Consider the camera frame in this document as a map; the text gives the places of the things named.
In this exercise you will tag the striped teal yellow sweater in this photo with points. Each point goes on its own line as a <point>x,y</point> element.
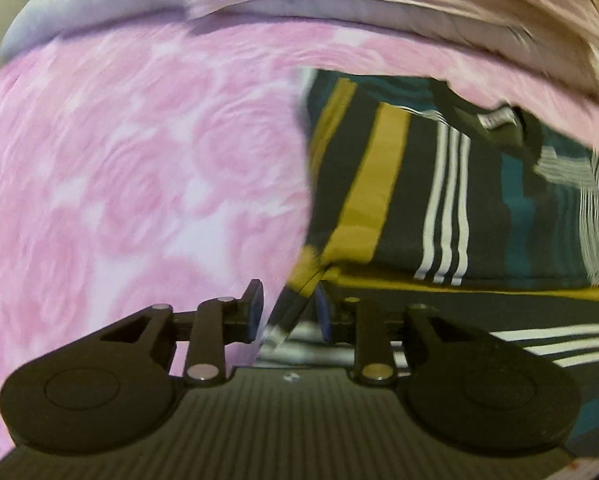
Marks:
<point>489,215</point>

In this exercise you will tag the pink rose bedspread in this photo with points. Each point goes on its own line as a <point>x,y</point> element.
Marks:
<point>157,160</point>

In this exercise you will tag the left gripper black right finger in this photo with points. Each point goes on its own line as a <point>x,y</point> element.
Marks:
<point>345,318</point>

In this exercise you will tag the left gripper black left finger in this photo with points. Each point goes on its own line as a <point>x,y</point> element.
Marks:
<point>216,324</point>

